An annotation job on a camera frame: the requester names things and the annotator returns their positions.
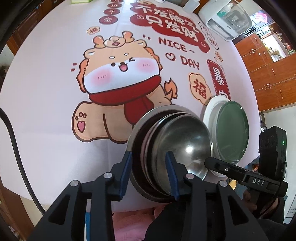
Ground person's right hand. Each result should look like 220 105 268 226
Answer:
242 186 279 219

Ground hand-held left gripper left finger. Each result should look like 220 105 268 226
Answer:
28 151 133 241

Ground green and white bowl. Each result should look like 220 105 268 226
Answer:
202 95 250 179

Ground pink printed tablecloth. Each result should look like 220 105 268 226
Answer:
0 0 263 212

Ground person's right forearm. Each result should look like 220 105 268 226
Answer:
264 198 287 225

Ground large steel bowl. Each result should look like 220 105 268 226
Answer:
127 105 210 202

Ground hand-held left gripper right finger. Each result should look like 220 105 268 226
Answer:
165 151 270 241

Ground white bottle sterilizer cabinet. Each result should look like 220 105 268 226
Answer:
198 0 257 42

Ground wooden cabinet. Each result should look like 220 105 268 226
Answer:
232 23 296 112

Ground green plate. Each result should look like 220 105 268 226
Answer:
216 101 250 164

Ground person's black jacket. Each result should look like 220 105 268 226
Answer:
144 204 294 241

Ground black cable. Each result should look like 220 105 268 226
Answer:
0 108 48 210

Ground small steel bowl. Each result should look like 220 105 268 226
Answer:
151 115 212 194

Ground wooden open shelf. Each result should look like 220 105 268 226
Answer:
254 14 296 63

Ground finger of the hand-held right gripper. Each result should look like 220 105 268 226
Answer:
204 157 249 180

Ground pink steel bowl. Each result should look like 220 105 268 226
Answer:
140 112 201 197

